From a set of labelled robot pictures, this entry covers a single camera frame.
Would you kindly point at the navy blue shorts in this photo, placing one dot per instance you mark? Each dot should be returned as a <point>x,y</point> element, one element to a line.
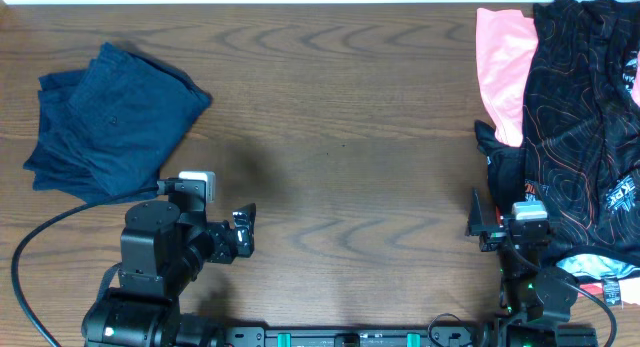
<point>113,130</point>

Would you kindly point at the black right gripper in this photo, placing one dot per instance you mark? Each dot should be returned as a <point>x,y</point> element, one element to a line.
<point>491,239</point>

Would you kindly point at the folded navy shorts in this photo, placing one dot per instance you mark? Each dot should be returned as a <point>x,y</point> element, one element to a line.
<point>47,127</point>

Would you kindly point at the pink garment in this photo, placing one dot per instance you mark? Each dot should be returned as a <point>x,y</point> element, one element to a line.
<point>506,41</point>

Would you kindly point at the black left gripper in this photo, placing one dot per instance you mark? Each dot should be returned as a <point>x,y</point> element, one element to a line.
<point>241,238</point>

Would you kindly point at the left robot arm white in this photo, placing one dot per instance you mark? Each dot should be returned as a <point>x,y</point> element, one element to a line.
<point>164,247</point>

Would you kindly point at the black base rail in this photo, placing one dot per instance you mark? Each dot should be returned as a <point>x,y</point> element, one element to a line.
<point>444,330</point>

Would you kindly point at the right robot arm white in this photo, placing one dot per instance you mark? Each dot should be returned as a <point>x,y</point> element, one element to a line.
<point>536,300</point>

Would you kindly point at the black patterned shirt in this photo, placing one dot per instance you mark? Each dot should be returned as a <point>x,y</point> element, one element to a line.
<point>580,150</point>

